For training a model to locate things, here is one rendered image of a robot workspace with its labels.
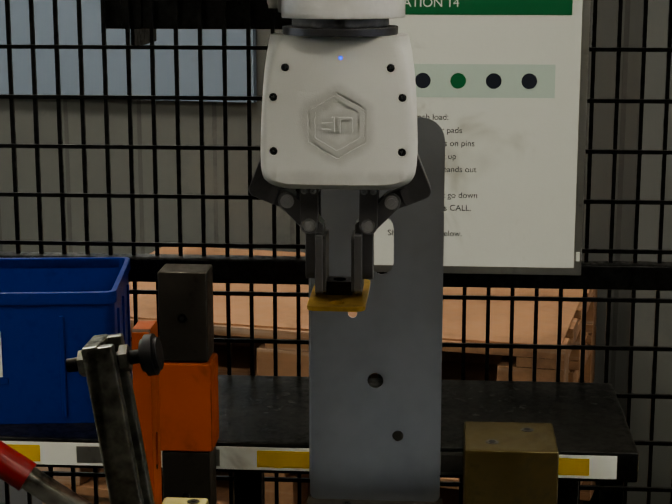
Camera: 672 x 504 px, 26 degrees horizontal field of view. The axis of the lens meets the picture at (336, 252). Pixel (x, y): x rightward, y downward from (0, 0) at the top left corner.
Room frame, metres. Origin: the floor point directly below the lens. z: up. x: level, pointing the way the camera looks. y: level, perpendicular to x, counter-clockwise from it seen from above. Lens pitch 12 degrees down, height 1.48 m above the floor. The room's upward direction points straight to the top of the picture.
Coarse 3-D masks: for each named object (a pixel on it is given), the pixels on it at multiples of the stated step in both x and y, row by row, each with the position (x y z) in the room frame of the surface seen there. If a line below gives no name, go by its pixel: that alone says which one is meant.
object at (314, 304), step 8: (328, 280) 0.95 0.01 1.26; (336, 280) 0.95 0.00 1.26; (344, 280) 0.95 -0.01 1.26; (368, 280) 0.99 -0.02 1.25; (328, 288) 0.94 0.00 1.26; (336, 288) 0.94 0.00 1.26; (344, 288) 0.94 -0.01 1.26; (368, 288) 0.96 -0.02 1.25; (312, 296) 0.94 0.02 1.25; (320, 296) 0.94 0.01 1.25; (328, 296) 0.94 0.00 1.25; (336, 296) 0.94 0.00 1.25; (344, 296) 0.94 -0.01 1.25; (352, 296) 0.94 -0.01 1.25; (360, 296) 0.94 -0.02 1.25; (312, 304) 0.92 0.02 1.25; (320, 304) 0.92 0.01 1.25; (328, 304) 0.92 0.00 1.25; (336, 304) 0.93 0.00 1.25; (344, 304) 0.92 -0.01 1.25; (352, 304) 0.92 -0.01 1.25; (360, 304) 0.92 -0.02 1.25
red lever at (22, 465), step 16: (0, 448) 0.97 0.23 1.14; (0, 464) 0.96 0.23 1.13; (16, 464) 0.96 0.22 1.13; (32, 464) 0.97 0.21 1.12; (16, 480) 0.96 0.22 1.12; (32, 480) 0.96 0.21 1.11; (48, 480) 0.97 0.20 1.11; (48, 496) 0.96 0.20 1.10; (64, 496) 0.96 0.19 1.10; (80, 496) 0.97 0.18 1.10
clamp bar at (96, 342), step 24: (96, 336) 0.98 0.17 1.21; (120, 336) 0.98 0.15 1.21; (144, 336) 0.96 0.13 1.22; (72, 360) 0.96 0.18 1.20; (96, 360) 0.95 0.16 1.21; (120, 360) 0.96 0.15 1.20; (144, 360) 0.95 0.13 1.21; (96, 384) 0.95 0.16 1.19; (120, 384) 0.95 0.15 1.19; (96, 408) 0.95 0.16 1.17; (120, 408) 0.95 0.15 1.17; (120, 432) 0.95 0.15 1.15; (120, 456) 0.95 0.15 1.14; (144, 456) 0.98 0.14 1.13; (120, 480) 0.95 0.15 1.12; (144, 480) 0.97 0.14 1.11
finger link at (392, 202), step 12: (384, 204) 0.94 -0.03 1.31; (396, 204) 0.94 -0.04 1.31; (384, 216) 0.94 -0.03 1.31; (360, 240) 0.94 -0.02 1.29; (372, 240) 0.94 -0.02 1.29; (360, 252) 0.94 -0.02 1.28; (372, 252) 0.94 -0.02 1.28; (360, 264) 0.94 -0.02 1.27; (372, 264) 0.94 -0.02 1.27; (360, 276) 0.94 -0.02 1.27; (372, 276) 0.94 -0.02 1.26; (360, 288) 0.94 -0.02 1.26
